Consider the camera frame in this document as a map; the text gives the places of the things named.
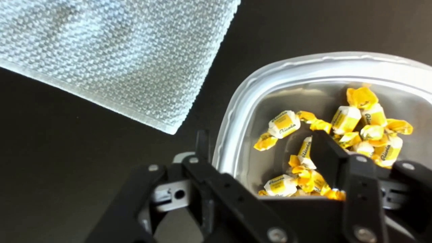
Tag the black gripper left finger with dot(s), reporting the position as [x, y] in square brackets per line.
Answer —
[216, 189]

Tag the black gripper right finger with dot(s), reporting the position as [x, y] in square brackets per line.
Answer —
[359, 189]

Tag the small clear candy container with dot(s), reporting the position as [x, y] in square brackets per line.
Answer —
[251, 116]

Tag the blue towel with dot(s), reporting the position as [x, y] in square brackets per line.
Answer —
[112, 54]

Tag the yellow wrapped candy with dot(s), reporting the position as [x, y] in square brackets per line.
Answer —
[315, 181]
[361, 96]
[284, 124]
[389, 151]
[346, 119]
[372, 132]
[400, 127]
[374, 115]
[320, 126]
[281, 185]
[305, 154]

